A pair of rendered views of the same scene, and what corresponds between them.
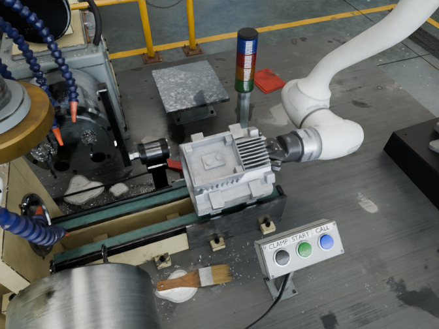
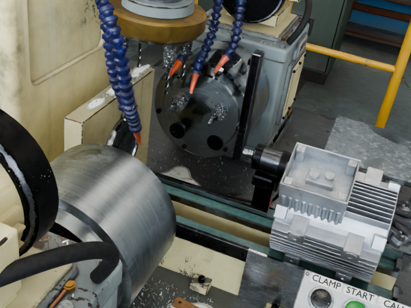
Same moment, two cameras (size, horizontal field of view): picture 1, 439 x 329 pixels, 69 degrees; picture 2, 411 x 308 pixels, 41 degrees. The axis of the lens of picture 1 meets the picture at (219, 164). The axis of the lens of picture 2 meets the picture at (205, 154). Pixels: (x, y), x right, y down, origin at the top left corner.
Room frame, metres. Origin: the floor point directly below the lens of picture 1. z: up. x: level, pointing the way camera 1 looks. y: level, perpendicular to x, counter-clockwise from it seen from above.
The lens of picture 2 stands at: (-0.32, -0.30, 1.64)
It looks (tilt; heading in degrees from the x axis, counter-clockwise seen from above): 32 degrees down; 36
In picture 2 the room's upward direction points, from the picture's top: 9 degrees clockwise
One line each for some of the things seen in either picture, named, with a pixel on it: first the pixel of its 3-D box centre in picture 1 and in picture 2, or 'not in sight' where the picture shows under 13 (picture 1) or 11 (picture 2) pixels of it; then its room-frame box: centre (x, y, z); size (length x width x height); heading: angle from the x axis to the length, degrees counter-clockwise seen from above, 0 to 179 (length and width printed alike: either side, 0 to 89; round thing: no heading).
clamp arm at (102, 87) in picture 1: (117, 129); (248, 108); (0.57, 0.25, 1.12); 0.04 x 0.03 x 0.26; 110
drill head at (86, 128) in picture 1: (69, 115); (218, 93); (0.72, 0.44, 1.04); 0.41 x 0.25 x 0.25; 20
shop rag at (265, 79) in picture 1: (266, 80); not in sight; (1.22, -0.21, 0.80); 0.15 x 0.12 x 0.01; 30
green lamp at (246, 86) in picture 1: (244, 81); not in sight; (0.87, -0.08, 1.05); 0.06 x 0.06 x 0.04
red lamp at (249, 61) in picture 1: (246, 56); not in sight; (0.87, -0.08, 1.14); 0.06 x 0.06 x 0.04
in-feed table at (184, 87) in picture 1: (189, 96); (366, 163); (1.04, 0.12, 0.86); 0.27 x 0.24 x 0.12; 20
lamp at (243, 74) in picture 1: (245, 69); not in sight; (0.87, -0.08, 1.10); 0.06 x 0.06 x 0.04
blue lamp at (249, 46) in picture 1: (247, 42); not in sight; (0.87, -0.08, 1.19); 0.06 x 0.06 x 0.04
